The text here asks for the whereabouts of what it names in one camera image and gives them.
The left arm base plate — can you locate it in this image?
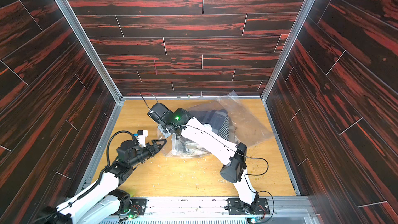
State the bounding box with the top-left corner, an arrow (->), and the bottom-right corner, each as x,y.
112,198 -> 148,218

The beige brown striped scarf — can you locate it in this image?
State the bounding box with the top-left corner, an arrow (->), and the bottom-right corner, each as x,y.
172,134 -> 208,158

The clear plastic vacuum bag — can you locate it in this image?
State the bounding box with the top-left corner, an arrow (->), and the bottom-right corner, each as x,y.
163,91 -> 274,157

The black white chevron scarf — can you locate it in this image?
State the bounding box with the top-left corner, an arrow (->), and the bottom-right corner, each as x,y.
213,116 -> 230,141

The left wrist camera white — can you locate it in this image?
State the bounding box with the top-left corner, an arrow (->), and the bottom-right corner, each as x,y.
134,130 -> 148,147

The navy plaid scarf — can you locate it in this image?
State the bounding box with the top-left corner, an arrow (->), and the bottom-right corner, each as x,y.
189,110 -> 228,129

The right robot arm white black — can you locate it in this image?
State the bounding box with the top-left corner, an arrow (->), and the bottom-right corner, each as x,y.
148,102 -> 259,214

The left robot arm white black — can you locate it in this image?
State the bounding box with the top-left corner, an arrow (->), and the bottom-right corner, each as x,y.
33,139 -> 167,224

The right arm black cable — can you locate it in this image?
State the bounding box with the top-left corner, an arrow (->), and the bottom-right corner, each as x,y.
139,91 -> 276,215

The front aluminium rail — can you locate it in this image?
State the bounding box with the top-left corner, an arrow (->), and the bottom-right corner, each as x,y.
54,196 -> 321,224

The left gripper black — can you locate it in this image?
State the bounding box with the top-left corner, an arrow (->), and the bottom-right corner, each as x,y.
127,139 -> 166,169

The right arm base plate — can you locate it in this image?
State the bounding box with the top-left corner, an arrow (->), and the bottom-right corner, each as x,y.
224,198 -> 271,215

